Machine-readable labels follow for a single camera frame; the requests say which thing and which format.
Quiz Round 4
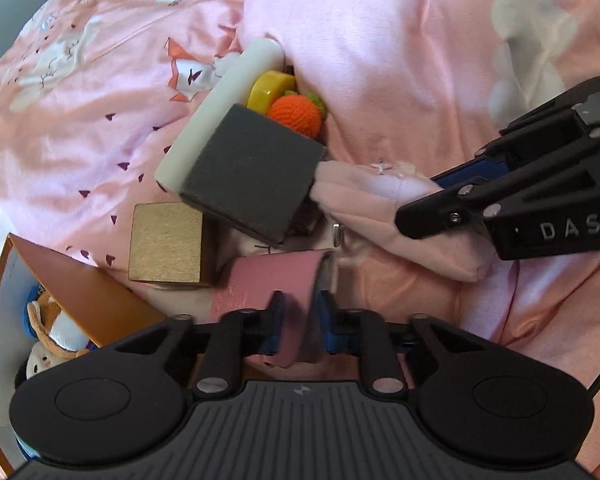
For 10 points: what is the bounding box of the brown sailor plush toy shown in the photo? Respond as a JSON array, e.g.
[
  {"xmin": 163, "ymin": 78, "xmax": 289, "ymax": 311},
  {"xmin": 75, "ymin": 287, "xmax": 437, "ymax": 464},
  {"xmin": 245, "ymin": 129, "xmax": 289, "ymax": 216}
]
[{"xmin": 24, "ymin": 285, "xmax": 96, "ymax": 360}]

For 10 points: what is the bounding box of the white glasses case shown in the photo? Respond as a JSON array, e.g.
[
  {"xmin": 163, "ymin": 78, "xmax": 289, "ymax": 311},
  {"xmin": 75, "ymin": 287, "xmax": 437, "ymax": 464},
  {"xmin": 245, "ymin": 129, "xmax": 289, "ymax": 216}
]
[{"xmin": 154, "ymin": 38, "xmax": 285, "ymax": 197}]

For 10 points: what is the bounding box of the white striped plush toy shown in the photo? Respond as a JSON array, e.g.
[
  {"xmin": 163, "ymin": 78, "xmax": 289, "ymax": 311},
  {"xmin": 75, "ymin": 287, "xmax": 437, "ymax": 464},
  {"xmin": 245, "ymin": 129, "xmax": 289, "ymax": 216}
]
[{"xmin": 14, "ymin": 342, "xmax": 88, "ymax": 389}]

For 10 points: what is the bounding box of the pink card wallet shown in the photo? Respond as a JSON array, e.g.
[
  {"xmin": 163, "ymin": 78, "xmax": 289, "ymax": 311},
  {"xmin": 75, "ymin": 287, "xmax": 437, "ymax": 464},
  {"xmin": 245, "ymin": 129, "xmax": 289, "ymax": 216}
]
[{"xmin": 211, "ymin": 249, "xmax": 338, "ymax": 368}]

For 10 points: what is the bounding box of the pink printed duvet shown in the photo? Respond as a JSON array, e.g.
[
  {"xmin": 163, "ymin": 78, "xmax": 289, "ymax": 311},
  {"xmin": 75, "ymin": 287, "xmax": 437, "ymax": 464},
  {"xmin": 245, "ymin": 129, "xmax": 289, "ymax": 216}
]
[{"xmin": 0, "ymin": 0, "xmax": 600, "ymax": 386}]

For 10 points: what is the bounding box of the gold gift box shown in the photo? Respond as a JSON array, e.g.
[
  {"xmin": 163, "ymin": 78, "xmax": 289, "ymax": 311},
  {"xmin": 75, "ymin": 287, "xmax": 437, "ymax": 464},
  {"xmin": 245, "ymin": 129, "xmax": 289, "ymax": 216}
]
[{"xmin": 129, "ymin": 203, "xmax": 218, "ymax": 287}]

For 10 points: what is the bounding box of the yellow round toy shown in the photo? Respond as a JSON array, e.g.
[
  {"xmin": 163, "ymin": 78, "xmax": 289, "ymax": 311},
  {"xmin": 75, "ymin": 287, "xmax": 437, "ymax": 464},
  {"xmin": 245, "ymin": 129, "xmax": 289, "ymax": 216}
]
[{"xmin": 246, "ymin": 70, "xmax": 296, "ymax": 115}]

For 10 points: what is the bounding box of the pink fabric pouch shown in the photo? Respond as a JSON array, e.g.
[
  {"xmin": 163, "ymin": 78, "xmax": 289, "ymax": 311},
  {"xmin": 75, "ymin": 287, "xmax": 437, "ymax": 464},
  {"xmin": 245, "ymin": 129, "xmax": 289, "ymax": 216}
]
[{"xmin": 310, "ymin": 160, "xmax": 495, "ymax": 283}]

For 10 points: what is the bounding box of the orange cardboard storage box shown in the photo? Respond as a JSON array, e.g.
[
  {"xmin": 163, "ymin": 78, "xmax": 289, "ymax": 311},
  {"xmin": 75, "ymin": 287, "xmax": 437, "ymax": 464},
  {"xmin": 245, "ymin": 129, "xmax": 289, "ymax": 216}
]
[{"xmin": 0, "ymin": 234, "xmax": 164, "ymax": 479}]

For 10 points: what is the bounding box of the orange knitted fruit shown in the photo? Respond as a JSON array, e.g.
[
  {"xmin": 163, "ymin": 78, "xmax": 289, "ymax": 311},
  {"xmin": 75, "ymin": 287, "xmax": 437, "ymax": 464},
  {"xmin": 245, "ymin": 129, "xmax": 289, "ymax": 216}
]
[{"xmin": 266, "ymin": 91, "xmax": 327, "ymax": 140}]

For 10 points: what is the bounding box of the dark grey gift box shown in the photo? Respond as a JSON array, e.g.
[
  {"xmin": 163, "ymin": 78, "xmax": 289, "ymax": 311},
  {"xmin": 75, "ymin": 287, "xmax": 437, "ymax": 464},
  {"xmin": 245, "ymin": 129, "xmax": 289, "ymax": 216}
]
[{"xmin": 180, "ymin": 104, "xmax": 326, "ymax": 246}]

